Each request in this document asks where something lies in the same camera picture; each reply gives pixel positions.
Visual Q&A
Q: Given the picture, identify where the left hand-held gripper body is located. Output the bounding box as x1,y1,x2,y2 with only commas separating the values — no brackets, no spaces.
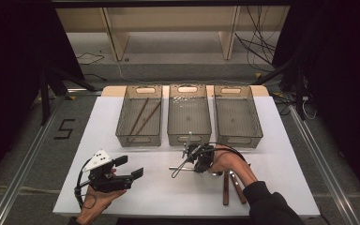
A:
82,148,133,193

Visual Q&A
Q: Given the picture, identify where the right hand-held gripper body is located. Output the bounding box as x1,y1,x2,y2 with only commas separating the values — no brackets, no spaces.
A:
190,143,216,174

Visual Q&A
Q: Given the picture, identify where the metal spoon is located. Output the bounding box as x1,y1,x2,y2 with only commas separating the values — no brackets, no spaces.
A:
168,166,196,172

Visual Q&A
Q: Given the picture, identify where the smoky clear plastic bin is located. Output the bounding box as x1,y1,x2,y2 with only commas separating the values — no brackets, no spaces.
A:
115,84,163,148
213,84,264,149
167,83,213,147

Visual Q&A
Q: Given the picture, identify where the wooden-handled fork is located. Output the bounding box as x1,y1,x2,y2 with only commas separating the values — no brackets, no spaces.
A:
222,171,231,206

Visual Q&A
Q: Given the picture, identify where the brown wooden chopstick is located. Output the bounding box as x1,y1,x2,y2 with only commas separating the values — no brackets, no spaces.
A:
127,100,162,143
128,97,150,136

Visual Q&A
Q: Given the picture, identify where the person's left hand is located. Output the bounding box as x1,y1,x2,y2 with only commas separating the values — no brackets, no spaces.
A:
76,168,128,225

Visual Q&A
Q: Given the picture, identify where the person's right hand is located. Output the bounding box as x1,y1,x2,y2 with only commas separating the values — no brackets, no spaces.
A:
207,144,243,176

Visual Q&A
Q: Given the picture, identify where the white table cover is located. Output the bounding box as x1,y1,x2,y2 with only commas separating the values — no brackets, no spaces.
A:
52,95,322,218

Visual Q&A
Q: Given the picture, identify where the black metal stand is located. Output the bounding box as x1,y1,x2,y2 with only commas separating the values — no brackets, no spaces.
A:
252,46,308,121
39,60,98,127

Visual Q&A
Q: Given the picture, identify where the light wooden shelf unit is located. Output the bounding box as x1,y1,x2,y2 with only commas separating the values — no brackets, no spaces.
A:
55,6,290,63

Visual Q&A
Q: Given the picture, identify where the left hand-held gripper black cable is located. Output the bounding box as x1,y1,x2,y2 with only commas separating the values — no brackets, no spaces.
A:
73,167,97,210

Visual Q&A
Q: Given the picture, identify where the aluminium floor rail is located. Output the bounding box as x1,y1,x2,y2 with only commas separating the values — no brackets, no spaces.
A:
0,96,68,225
289,105,360,225

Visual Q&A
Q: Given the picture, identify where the thin black floor cable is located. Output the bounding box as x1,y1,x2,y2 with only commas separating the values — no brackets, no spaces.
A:
75,51,107,82

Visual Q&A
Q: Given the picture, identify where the white plug with cable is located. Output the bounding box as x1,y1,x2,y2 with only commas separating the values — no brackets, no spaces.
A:
302,96,317,120

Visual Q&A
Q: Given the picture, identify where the bundle of black cables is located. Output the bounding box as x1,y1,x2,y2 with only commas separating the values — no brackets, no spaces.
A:
234,6,278,68

